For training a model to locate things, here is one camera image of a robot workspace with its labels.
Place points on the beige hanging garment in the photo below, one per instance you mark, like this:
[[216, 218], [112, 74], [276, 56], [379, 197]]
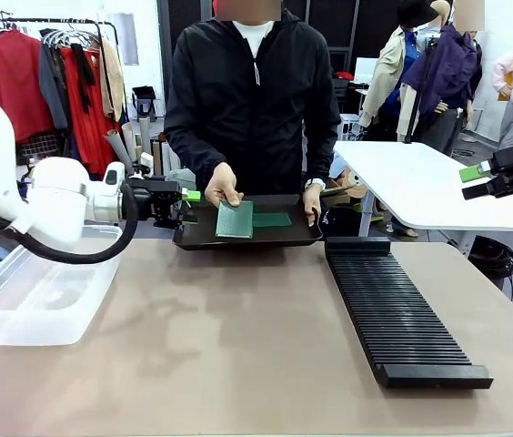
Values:
[[112, 82]]

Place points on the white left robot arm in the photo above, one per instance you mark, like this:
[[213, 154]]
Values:
[[56, 191]]

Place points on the brown cardboard piece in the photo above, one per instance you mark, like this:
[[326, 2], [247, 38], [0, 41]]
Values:
[[338, 191]]

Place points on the mannequin in purple jacket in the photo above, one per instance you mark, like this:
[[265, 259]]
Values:
[[447, 73]]

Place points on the white table top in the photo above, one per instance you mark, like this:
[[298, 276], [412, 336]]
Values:
[[411, 182]]

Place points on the red cloth item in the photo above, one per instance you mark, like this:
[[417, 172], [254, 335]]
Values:
[[343, 76]]

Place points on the dark grey hanging garment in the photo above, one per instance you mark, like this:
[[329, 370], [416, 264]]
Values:
[[52, 86]]

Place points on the black metal clothes rail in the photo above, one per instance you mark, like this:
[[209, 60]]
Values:
[[33, 21]]

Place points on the person's right hand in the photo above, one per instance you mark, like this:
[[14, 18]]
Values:
[[222, 182]]

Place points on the white board panel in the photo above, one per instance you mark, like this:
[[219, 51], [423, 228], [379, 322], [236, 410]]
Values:
[[365, 70]]

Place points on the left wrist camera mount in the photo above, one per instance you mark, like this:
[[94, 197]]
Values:
[[138, 172]]

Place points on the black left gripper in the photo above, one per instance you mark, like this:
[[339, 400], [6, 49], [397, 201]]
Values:
[[158, 200]]

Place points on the white table leg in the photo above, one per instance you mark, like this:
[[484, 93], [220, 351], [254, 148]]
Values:
[[366, 214]]

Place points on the black scarf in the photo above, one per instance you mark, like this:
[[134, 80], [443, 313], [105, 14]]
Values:
[[83, 77]]

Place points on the black bucket hat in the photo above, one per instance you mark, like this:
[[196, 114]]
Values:
[[413, 16]]

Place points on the red shirt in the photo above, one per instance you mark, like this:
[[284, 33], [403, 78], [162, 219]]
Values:
[[15, 82]]

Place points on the person's right forearm black sleeve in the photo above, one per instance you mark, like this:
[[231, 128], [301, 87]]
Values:
[[193, 145]]

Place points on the person's left forearm black sleeve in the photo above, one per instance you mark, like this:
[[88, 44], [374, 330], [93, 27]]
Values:
[[322, 150]]

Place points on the green PCB board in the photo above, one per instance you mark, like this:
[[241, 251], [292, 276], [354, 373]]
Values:
[[274, 220], [234, 223]]

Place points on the clear plastic storage box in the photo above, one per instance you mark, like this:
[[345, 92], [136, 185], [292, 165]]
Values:
[[33, 318]]

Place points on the grey wall poster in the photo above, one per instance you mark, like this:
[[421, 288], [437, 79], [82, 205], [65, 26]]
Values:
[[128, 38]]

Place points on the white wrist watch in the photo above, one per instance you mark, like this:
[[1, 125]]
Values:
[[314, 184]]

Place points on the black stool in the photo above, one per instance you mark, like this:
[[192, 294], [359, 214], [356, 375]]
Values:
[[143, 102]]

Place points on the mannequin in beige coat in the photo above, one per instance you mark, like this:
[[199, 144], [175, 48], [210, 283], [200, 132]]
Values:
[[386, 82]]

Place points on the black slotted PCB rack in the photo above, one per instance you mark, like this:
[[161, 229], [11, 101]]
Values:
[[397, 309]]

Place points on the black zip jacket torso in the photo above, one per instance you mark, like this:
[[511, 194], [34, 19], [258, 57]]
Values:
[[247, 114]]

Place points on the cream paper roll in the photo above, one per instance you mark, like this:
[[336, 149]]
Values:
[[145, 134]]

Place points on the person's left hand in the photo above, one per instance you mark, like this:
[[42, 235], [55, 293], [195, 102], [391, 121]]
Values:
[[312, 202]]

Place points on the black tripod pole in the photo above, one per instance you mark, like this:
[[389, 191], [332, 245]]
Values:
[[418, 95]]

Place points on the grey paper roll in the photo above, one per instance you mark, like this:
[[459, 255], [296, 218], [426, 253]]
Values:
[[117, 148]]

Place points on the black plastic tray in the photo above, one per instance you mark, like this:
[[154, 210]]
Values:
[[284, 236]]

